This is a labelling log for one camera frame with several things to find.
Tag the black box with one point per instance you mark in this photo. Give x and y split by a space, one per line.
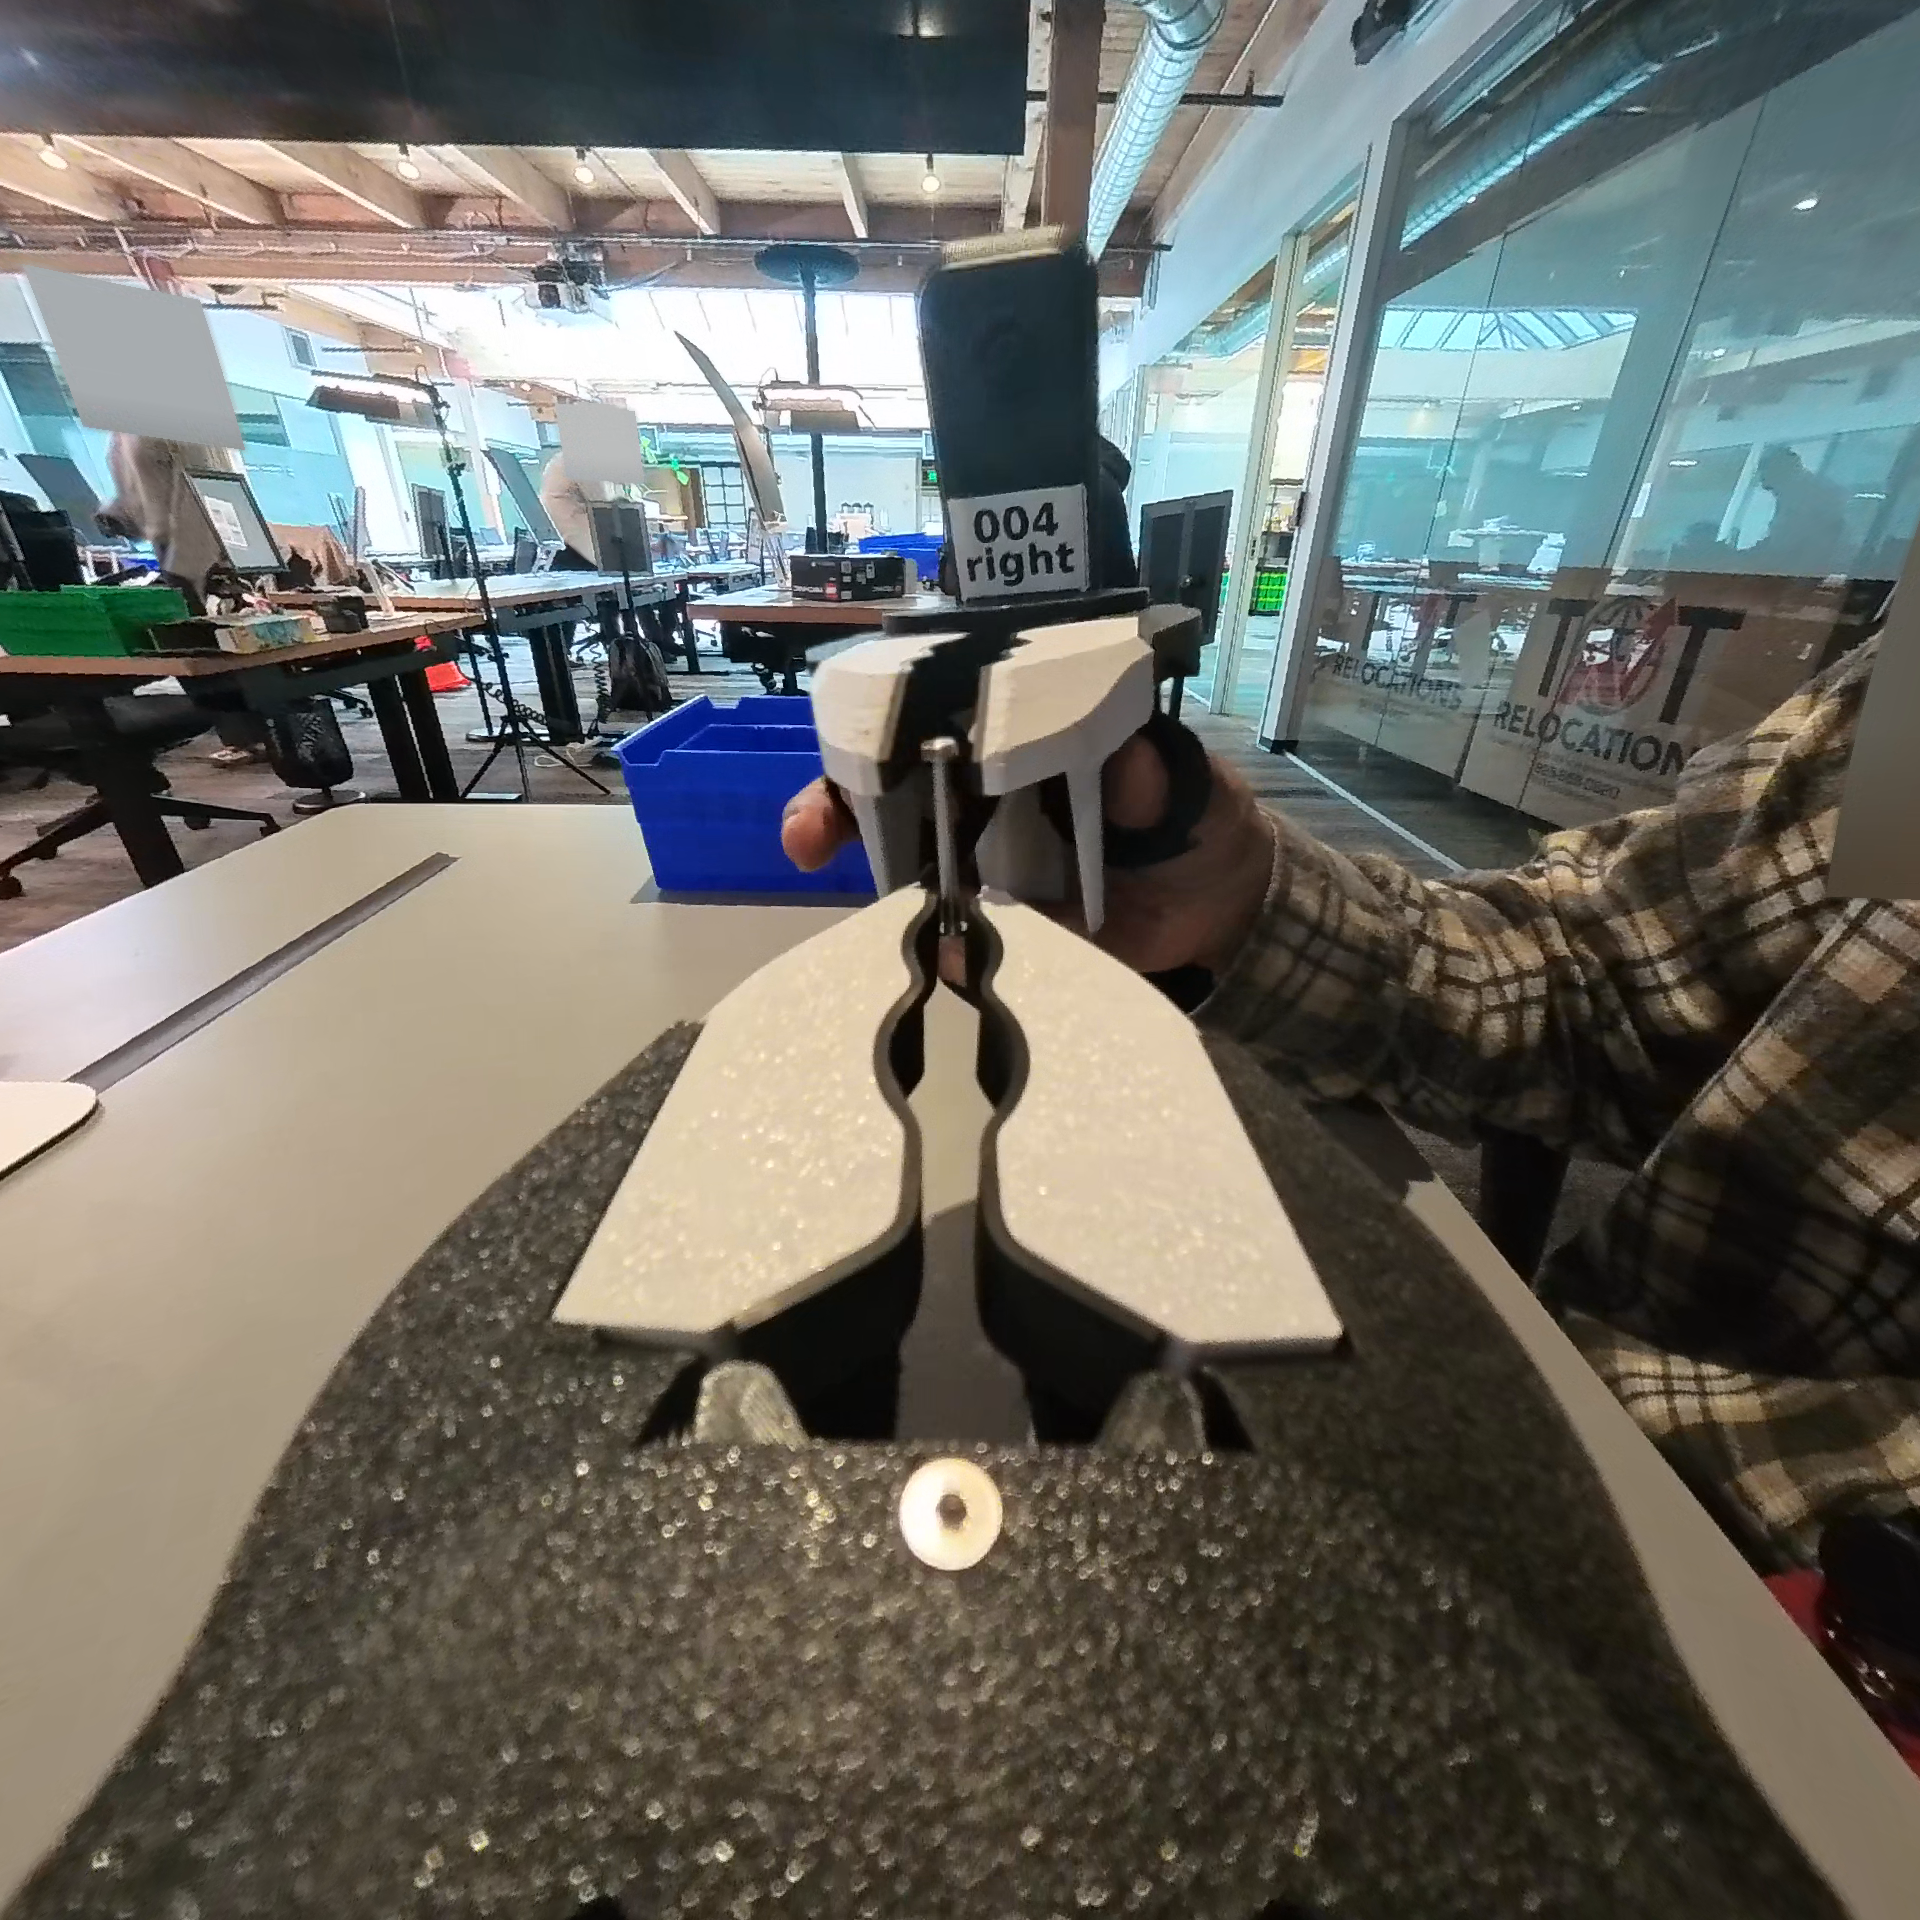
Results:
848 577

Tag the black mesh chair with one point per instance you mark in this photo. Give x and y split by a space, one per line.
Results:
306 751

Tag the black wall-mounted device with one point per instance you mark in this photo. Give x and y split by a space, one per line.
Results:
1387 30

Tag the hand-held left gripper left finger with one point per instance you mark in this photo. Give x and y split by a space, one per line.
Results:
751 1156

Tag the black backpack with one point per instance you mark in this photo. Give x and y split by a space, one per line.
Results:
637 673

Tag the curved feather banner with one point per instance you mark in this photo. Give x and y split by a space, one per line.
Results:
751 449

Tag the black screen on stand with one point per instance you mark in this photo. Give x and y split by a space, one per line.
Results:
621 538

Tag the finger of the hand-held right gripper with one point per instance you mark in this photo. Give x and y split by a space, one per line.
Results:
1072 697
865 713

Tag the black tripod light stand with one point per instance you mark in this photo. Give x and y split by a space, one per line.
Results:
377 403

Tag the black panel on stand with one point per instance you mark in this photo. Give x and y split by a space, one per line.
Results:
1187 549

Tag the long silver bolt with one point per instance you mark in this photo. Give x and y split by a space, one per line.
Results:
941 746

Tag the wooden desk black legs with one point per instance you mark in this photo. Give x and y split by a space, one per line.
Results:
527 591
377 636
751 609

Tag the green plastic crate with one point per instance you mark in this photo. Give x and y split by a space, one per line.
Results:
91 618

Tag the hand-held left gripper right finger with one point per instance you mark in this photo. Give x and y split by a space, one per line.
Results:
1156 1184

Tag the black hanging ceiling panel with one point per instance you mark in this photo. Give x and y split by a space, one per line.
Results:
449 74

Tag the tissue box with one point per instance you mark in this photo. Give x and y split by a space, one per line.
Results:
263 635

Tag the person's plaid shirt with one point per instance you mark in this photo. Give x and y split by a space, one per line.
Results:
1768 1379

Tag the computer monitor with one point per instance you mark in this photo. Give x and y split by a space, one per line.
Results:
235 518

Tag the black office chair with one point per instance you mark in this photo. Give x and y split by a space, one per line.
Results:
74 743

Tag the large red black window decal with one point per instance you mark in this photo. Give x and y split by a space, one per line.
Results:
1693 636

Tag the hanging light panel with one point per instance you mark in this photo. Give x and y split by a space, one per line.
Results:
817 405

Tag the orange cone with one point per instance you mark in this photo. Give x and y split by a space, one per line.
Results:
445 672

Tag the black pole round top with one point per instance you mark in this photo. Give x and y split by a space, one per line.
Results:
806 267

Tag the wooden pillar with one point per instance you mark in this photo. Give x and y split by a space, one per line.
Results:
1072 89

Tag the person's right hand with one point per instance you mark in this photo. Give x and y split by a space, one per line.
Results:
1201 929

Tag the silver air duct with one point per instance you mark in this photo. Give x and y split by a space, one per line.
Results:
1163 105

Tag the blue plastic bin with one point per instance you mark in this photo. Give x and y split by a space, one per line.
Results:
721 811

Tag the small red black window decal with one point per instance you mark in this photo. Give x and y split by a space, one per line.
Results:
1423 615

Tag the distant blue bins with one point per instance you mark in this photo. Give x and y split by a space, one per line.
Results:
900 549

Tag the stack of green crates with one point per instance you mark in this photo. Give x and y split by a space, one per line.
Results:
1271 591

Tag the white flat pad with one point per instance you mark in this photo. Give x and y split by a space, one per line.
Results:
38 1126

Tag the red and black bag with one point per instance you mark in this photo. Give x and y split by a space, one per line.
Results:
1791 1611

